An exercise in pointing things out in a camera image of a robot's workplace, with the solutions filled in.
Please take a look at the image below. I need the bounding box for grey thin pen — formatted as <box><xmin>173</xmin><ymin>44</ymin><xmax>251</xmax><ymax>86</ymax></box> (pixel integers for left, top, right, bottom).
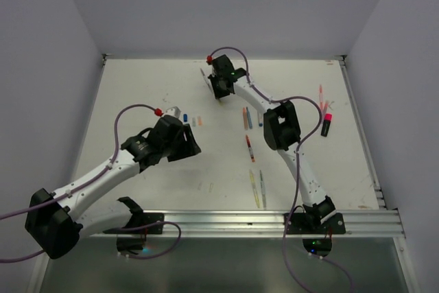
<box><xmin>200</xmin><ymin>68</ymin><xmax>211</xmax><ymax>90</ymax></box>

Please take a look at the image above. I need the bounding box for orange ink pen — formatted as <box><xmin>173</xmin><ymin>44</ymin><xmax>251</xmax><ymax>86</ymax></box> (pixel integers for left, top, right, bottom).
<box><xmin>242</xmin><ymin>107</ymin><xmax>248</xmax><ymax>130</ymax></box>

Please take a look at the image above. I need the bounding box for red ink pen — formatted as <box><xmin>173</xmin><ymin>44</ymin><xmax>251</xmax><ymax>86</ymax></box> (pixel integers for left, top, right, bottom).
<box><xmin>245</xmin><ymin>134</ymin><xmax>255</xmax><ymax>163</ymax></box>

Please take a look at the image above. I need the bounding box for light blue pen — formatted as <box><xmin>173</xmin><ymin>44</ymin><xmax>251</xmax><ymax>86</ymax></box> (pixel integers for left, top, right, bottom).
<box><xmin>246</xmin><ymin>107</ymin><xmax>253</xmax><ymax>130</ymax></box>

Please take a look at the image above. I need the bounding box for yellow pen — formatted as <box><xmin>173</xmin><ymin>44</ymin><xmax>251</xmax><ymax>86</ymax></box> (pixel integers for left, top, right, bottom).
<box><xmin>249</xmin><ymin>169</ymin><xmax>260</xmax><ymax>209</ymax></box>
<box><xmin>259</xmin><ymin>170</ymin><xmax>267</xmax><ymax>210</ymax></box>

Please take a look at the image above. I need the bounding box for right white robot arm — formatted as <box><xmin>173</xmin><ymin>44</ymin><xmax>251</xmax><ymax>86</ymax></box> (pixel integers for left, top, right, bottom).
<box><xmin>206</xmin><ymin>55</ymin><xmax>336</xmax><ymax>233</ymax></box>

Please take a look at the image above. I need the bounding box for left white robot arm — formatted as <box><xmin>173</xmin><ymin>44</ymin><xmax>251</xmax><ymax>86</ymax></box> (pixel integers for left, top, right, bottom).
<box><xmin>25</xmin><ymin>106</ymin><xmax>201</xmax><ymax>259</ymax></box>

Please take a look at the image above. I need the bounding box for pink pen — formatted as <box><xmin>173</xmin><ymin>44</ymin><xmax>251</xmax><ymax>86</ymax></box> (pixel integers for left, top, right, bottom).
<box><xmin>319</xmin><ymin>84</ymin><xmax>332</xmax><ymax>117</ymax></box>

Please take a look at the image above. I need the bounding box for black pink highlighter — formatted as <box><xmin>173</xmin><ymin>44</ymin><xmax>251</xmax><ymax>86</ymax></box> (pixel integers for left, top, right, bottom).
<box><xmin>320</xmin><ymin>113</ymin><xmax>333</xmax><ymax>137</ymax></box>

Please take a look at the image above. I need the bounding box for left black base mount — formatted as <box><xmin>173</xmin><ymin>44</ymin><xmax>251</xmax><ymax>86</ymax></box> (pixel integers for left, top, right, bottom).
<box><xmin>104</xmin><ymin>212</ymin><xmax>165</xmax><ymax>235</ymax></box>

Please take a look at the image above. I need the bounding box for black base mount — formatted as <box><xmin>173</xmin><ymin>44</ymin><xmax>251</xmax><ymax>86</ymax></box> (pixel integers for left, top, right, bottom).
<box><xmin>104</xmin><ymin>212</ymin><xmax>165</xmax><ymax>235</ymax></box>
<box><xmin>283</xmin><ymin>207</ymin><xmax>346</xmax><ymax>235</ymax></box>

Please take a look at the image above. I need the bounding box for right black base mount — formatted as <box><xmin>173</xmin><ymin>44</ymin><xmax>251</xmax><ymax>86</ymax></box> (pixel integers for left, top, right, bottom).
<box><xmin>283</xmin><ymin>207</ymin><xmax>346</xmax><ymax>235</ymax></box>

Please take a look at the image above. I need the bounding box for aluminium front rail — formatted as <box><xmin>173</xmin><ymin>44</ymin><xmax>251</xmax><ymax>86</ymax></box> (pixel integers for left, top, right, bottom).
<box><xmin>43</xmin><ymin>207</ymin><xmax>402</xmax><ymax>239</ymax></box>

